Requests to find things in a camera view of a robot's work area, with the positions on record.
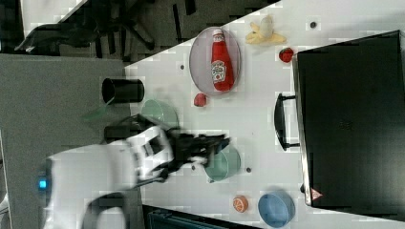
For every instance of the pink strawberry toy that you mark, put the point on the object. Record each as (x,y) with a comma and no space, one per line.
(200,100)

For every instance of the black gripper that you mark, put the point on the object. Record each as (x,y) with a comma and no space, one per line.
(189,148)

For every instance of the peeled toy banana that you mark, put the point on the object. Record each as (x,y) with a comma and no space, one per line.
(264,33)

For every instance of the green cup with handle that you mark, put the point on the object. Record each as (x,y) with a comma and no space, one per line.
(225,164)

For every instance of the blue bowl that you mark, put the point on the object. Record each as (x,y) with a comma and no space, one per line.
(276,208)

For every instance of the black cylindrical cup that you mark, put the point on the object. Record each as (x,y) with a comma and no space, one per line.
(118,91)

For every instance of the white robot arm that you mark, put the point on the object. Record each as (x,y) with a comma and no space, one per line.
(85,187)

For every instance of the silver black toaster oven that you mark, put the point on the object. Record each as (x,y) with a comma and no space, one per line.
(350,108)

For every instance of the small red strawberry toy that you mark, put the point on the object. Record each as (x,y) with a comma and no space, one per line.
(286,54)

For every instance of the green perforated colander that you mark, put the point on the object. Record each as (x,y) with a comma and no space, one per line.
(160,113)

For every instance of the red ketchup bottle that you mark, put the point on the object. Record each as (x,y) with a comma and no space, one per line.
(221,64)

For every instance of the blue metal frame rail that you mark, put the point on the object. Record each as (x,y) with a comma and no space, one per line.
(159,218)

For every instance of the orange slice toy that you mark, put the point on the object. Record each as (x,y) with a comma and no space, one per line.
(240,204)

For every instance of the grey round plate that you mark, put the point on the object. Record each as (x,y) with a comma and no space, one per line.
(200,60)

